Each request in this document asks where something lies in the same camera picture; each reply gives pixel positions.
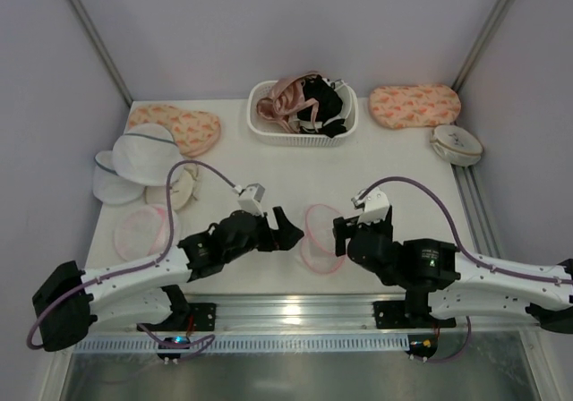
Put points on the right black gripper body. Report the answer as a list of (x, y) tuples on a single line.
[(342, 234)]

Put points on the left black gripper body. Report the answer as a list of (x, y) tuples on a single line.
[(269, 232)]

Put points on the pink-trimmed mesh laundry bag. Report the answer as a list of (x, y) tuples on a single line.
[(317, 249)]

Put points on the pink bra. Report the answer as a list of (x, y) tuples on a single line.
[(288, 98), (265, 111)]

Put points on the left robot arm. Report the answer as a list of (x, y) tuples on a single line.
[(66, 303)]

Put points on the beige laundry bag left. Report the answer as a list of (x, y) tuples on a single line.
[(181, 192)]

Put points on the pink-trimmed flat mesh bag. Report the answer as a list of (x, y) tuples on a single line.
[(142, 232)]

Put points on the pink bra in basket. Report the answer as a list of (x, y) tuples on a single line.
[(265, 111)]

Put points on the beige-trimmed laundry bag right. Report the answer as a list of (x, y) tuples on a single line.
[(456, 145)]

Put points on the blue-trimmed mesh bag top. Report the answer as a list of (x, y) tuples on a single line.
[(145, 154)]

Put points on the blue-trimmed mesh bag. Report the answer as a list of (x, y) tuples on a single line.
[(108, 186), (145, 154)]

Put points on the black bra in basket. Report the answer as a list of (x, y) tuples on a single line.
[(328, 120)]

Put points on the blue-trimmed mesh bag lower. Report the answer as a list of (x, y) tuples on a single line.
[(108, 186)]

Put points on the floral pad left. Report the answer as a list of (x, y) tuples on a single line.
[(195, 132)]

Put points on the floral pad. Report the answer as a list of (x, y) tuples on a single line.
[(414, 106), (195, 132)]

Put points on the floral pad right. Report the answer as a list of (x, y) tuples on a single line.
[(414, 106)]

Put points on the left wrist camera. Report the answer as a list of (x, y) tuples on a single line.
[(249, 198)]

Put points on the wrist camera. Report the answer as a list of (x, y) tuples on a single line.
[(374, 206), (249, 198)]

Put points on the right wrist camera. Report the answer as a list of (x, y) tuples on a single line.
[(374, 206)]

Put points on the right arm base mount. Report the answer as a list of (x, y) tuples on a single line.
[(392, 315)]

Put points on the aluminium mounting rail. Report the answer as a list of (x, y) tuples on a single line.
[(261, 313)]

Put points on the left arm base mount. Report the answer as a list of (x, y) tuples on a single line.
[(198, 317)]

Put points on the white slotted cable duct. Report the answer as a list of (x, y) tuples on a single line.
[(253, 344)]

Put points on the left frame post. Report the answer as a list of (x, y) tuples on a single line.
[(90, 30)]

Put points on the frame post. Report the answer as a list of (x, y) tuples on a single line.
[(90, 30), (492, 23)]

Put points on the right frame post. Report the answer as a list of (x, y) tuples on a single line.
[(492, 23)]

